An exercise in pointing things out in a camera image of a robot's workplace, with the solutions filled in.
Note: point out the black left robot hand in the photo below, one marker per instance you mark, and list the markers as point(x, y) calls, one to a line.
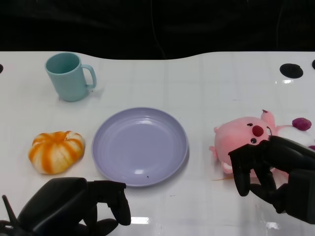
point(64, 201)

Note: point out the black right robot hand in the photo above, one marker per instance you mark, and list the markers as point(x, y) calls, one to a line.
point(292, 167)

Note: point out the pink plush doll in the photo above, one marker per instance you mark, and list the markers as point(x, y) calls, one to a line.
point(233, 137)

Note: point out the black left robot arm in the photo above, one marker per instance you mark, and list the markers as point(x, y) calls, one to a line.
point(9, 228)

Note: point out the purple plastic plate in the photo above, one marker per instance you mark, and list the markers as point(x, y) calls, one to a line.
point(140, 145)

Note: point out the orange white pumpkin toy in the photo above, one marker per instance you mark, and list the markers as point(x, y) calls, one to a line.
point(55, 152)

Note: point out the black round table grommet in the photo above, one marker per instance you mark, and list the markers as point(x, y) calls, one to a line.
point(291, 70)
point(313, 64)
point(1, 68)

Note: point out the teal plastic mug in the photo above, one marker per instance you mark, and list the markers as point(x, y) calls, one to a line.
point(67, 81)

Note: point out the black backdrop curtain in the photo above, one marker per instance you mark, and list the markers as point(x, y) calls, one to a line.
point(98, 24)

